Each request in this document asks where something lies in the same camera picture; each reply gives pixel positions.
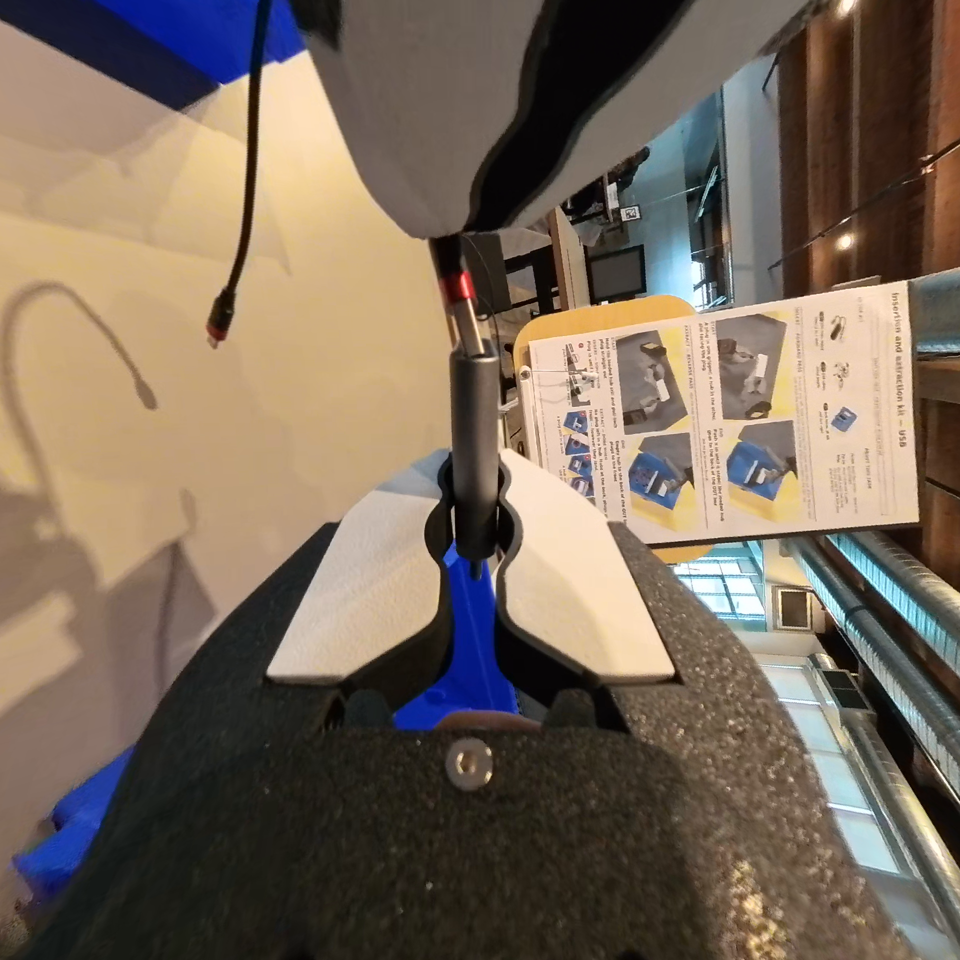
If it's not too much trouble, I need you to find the long spiral air duct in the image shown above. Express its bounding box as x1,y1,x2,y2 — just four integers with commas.
783,540,960,785
821,532,960,654

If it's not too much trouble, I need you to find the high grid window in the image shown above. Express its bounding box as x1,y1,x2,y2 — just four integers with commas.
671,551,770,635

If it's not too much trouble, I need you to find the grey usb hub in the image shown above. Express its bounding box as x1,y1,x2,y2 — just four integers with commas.
447,339,504,585

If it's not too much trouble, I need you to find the black usb cable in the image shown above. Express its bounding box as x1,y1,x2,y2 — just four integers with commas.
204,0,487,355

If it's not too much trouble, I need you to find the silver air duct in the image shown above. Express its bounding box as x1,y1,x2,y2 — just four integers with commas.
909,268,960,363

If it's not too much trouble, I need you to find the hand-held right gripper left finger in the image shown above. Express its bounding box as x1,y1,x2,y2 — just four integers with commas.
264,450,455,685

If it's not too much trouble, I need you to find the thin black rail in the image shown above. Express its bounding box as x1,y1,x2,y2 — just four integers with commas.
765,138,960,273

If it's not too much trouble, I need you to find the white office table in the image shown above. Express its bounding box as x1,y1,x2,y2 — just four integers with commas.
547,206,595,310

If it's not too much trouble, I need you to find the square wall vent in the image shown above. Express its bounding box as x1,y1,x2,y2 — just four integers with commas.
772,585,816,633

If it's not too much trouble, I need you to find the printed instruction sheet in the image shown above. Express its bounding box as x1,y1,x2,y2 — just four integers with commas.
528,281,922,546

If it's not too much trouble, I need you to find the blue plastic bin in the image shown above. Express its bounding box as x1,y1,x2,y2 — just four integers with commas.
11,540,526,905
0,0,305,111

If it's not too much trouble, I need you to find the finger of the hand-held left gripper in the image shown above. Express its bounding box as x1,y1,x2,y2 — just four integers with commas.
300,0,560,241
471,0,824,234

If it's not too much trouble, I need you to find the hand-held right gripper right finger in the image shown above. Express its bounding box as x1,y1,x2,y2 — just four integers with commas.
493,448,678,685

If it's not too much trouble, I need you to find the black computer monitor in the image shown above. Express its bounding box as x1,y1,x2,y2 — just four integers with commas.
586,246,648,301

